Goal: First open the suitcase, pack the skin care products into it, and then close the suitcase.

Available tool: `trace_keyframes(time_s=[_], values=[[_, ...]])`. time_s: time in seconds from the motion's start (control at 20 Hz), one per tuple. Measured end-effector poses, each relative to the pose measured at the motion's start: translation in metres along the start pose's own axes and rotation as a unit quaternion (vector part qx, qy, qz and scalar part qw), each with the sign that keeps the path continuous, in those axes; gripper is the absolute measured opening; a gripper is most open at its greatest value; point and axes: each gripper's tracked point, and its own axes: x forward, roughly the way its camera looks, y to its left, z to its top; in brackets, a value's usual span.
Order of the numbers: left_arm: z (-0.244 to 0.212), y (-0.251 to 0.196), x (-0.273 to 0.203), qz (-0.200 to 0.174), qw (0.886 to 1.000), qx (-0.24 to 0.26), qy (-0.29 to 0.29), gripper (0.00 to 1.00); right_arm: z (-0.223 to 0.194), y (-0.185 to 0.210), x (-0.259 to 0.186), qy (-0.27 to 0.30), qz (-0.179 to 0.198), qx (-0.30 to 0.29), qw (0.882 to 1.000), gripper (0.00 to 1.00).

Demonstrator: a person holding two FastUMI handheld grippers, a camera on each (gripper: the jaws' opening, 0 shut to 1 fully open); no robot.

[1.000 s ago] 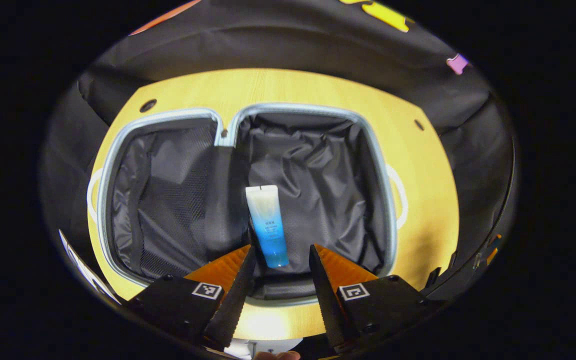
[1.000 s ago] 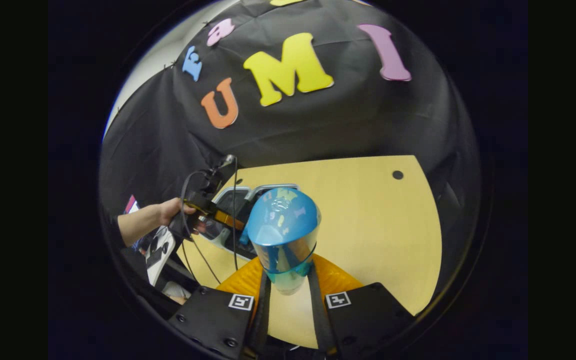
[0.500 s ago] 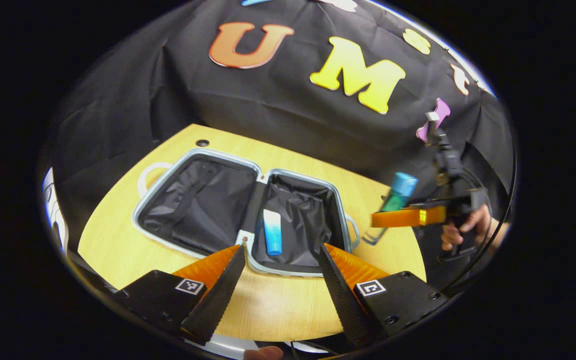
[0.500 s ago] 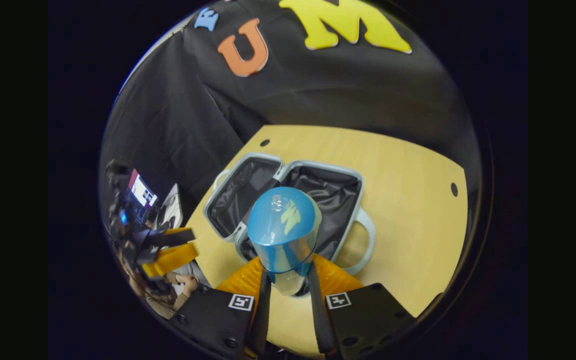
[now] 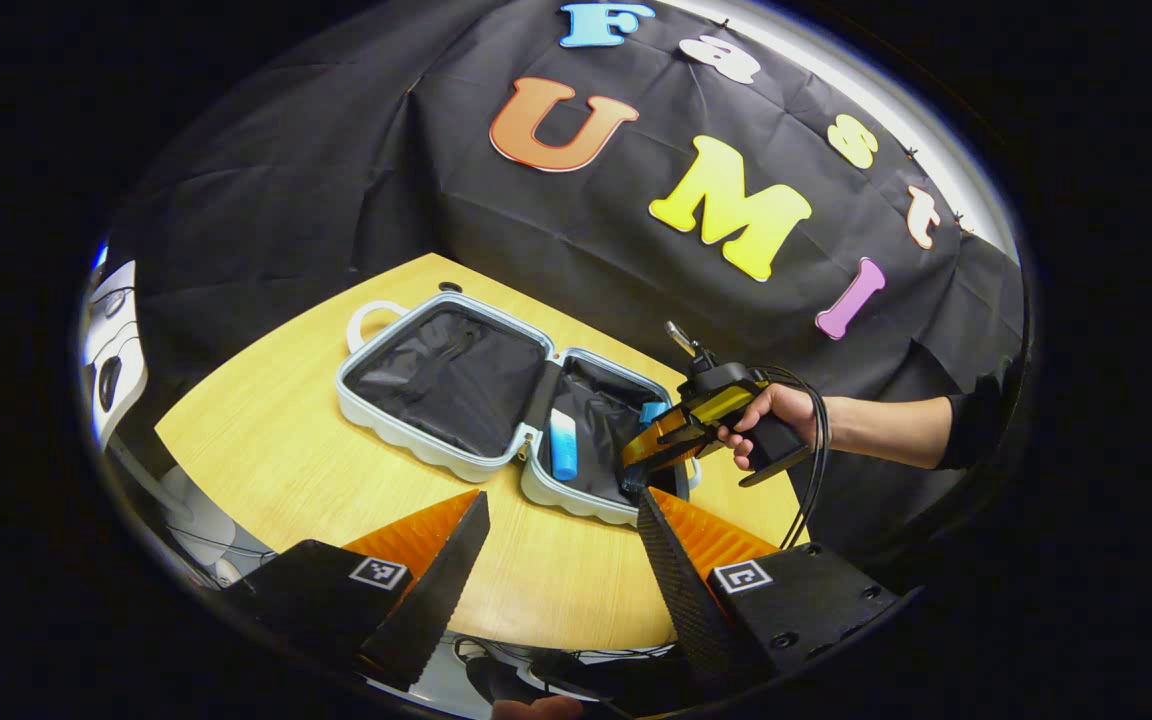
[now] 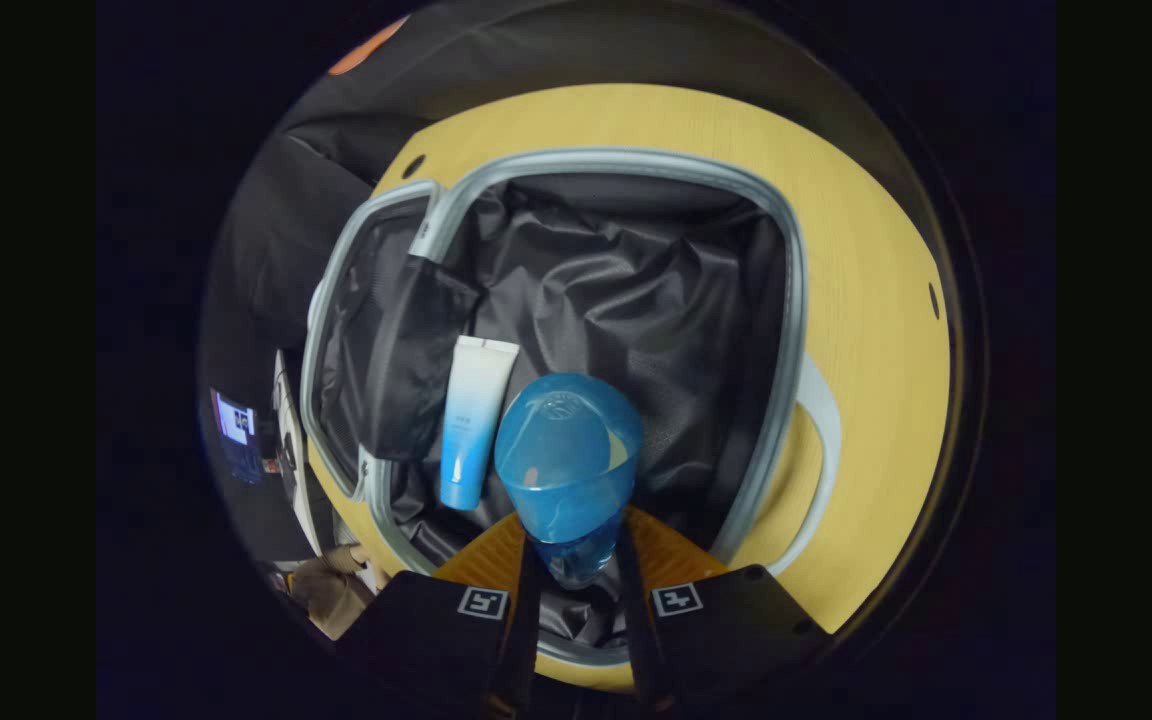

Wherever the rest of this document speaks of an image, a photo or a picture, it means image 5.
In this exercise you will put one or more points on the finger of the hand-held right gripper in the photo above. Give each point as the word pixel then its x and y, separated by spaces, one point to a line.
pixel 686 425
pixel 671 465

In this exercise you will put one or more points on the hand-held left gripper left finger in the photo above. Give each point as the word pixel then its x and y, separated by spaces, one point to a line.
pixel 436 590

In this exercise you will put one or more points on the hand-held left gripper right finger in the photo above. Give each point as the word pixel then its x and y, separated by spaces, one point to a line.
pixel 681 590

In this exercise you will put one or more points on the green capped tube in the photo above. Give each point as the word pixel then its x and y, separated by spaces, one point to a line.
pixel 653 411

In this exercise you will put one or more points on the white and blue tube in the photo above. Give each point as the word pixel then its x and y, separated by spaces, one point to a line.
pixel 564 450

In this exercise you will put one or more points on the light blue suitcase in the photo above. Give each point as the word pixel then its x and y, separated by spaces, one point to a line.
pixel 446 380

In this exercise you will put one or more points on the white printed board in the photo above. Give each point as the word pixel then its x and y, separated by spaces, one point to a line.
pixel 114 350

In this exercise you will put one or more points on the black backdrop cloth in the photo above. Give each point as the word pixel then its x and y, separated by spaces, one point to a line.
pixel 336 170

